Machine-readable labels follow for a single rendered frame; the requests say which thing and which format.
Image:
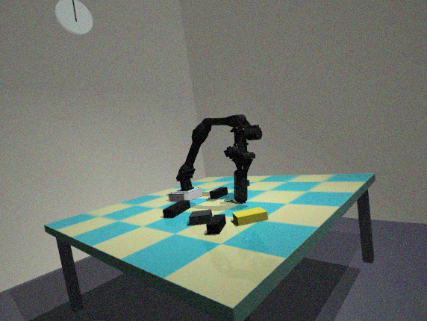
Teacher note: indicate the yellow rectangular block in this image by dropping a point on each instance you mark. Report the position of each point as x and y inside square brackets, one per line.
[250, 216]

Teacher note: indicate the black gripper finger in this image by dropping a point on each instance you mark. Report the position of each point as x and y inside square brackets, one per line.
[246, 164]
[238, 163]

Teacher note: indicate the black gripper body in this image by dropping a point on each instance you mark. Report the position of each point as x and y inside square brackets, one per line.
[244, 154]

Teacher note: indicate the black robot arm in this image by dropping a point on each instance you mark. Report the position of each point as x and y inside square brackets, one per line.
[199, 135]

